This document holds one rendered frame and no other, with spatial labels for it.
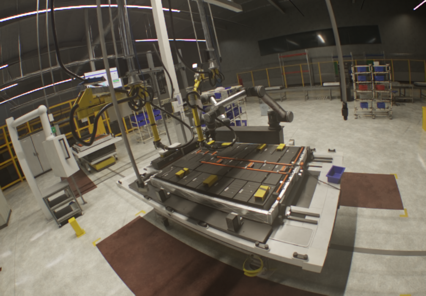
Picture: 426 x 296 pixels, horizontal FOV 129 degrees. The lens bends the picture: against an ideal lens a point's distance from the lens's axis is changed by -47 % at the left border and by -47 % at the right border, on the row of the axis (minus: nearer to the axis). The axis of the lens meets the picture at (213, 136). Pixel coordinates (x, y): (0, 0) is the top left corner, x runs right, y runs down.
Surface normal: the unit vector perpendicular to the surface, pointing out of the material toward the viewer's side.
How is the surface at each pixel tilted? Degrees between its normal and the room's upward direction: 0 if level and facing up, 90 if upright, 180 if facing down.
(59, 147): 90
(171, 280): 0
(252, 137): 90
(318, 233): 0
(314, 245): 0
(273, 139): 90
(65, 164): 90
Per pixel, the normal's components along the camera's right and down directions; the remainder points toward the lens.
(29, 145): 0.77, 0.03
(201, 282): -0.20, -0.94
